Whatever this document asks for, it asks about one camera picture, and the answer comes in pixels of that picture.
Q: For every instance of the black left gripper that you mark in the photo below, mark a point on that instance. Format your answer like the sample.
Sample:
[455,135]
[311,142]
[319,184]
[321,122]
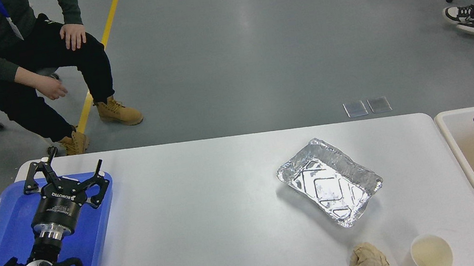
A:
[59,206]

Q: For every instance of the white paper cup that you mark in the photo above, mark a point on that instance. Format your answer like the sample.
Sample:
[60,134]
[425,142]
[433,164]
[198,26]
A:
[431,250]

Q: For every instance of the blue plastic tray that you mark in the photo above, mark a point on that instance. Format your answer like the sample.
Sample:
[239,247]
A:
[16,235]

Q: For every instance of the right clear floor plate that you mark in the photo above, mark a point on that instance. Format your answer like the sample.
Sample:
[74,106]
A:
[379,104]

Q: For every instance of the clear floor plate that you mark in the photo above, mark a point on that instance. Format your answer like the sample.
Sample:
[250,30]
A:
[355,109]
[379,104]

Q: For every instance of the person in dark clothes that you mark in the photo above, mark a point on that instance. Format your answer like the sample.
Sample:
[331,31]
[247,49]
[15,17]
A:
[30,42]

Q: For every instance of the left clear floor plate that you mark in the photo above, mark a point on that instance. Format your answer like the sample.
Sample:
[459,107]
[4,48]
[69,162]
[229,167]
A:
[355,109]

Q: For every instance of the aluminium foil tray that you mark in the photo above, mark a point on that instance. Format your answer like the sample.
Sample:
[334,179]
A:
[338,185]

